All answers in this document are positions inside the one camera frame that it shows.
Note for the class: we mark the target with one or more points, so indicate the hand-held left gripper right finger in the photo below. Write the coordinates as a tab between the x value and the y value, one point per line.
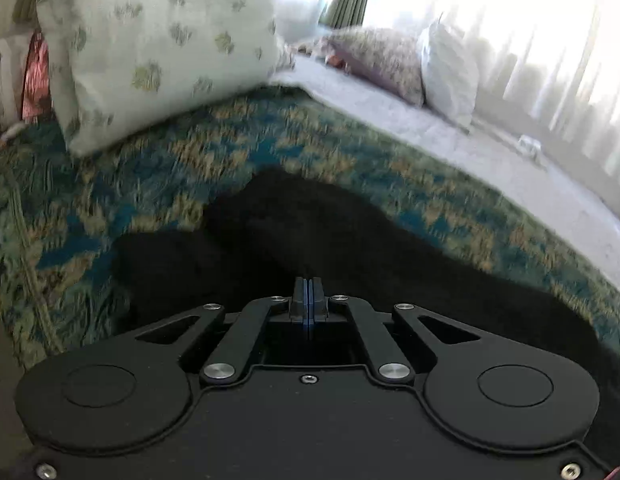
316	305

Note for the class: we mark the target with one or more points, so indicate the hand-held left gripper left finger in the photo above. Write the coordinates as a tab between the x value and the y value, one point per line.
301	305

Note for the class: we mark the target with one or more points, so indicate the black pants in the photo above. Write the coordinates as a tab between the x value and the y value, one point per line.
290	230

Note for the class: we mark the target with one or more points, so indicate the teal gold patterned blanket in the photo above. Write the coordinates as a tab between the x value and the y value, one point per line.
140	175

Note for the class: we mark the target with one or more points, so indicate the white bed sheet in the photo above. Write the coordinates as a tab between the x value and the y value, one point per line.
490	160

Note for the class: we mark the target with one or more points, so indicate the small orange object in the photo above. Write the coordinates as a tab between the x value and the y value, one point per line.
336	62

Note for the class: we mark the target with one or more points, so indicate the purple patterned pillow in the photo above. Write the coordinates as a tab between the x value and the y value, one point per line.
380	60

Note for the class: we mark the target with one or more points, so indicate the plain white pillow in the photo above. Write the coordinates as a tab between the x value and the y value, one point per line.
447	75

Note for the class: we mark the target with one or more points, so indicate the small rolled white cloth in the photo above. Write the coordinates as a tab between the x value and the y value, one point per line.
530	146

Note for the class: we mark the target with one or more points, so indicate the pale green floral pillow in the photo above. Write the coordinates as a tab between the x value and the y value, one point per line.
155	35

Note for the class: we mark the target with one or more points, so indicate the pink patterned cloth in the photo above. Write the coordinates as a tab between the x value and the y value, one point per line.
35	80

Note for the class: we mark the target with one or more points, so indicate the white sheer curtain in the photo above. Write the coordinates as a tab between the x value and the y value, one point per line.
540	35

